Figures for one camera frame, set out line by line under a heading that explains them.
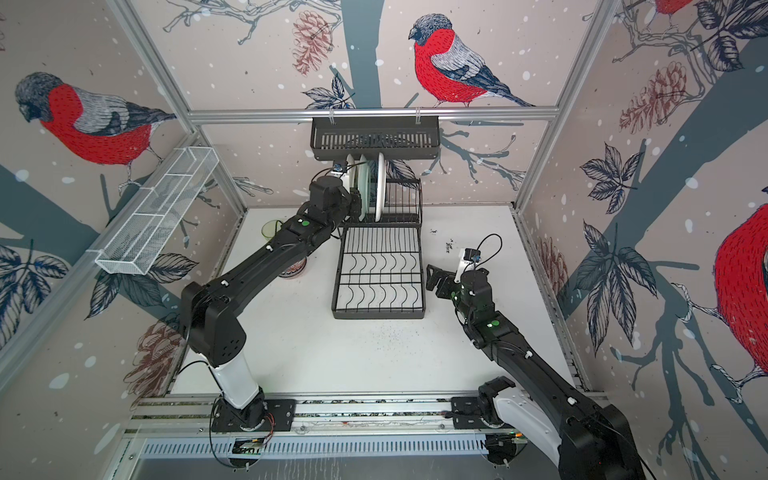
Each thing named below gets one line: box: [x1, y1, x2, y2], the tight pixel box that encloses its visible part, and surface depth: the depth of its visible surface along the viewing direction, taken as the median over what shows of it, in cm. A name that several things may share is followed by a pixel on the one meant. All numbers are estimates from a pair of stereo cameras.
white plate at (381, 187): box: [375, 152, 387, 223], surface depth 79 cm
